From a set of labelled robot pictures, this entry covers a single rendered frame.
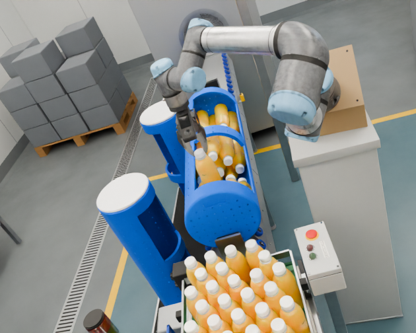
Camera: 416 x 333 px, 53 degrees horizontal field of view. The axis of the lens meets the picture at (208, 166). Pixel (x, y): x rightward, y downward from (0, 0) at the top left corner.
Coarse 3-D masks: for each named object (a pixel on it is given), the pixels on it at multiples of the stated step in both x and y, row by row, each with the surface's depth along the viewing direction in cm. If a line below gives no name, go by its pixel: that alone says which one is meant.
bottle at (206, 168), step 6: (204, 156) 151; (198, 162) 152; (204, 162) 151; (210, 162) 152; (198, 168) 152; (204, 168) 151; (210, 168) 152; (216, 168) 155; (204, 174) 153; (210, 174) 153; (216, 174) 154; (204, 180) 155; (210, 180) 154; (216, 180) 155
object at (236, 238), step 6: (234, 234) 154; (240, 234) 154; (216, 240) 155; (222, 240) 155; (228, 240) 155; (234, 240) 155; (240, 240) 155; (222, 246) 157; (240, 246) 157; (222, 252) 159
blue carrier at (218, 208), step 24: (192, 96) 219; (216, 96) 222; (240, 120) 206; (192, 144) 182; (240, 144) 185; (192, 168) 168; (192, 192) 155; (216, 192) 148; (240, 192) 149; (192, 216) 154; (216, 216) 154; (240, 216) 155
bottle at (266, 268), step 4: (272, 256) 138; (272, 260) 136; (276, 260) 137; (260, 264) 136; (264, 264) 135; (268, 264) 135; (272, 264) 135; (260, 268) 137; (264, 268) 135; (268, 268) 135; (264, 272) 136; (268, 272) 135; (272, 272) 135; (268, 276) 136; (272, 276) 136; (272, 280) 137
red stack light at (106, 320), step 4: (104, 316) 119; (104, 320) 118; (108, 320) 120; (100, 324) 117; (104, 324) 118; (108, 324) 119; (96, 328) 116; (100, 328) 117; (104, 328) 118; (108, 328) 119; (92, 332) 117; (96, 332) 117; (100, 332) 118; (104, 332) 118
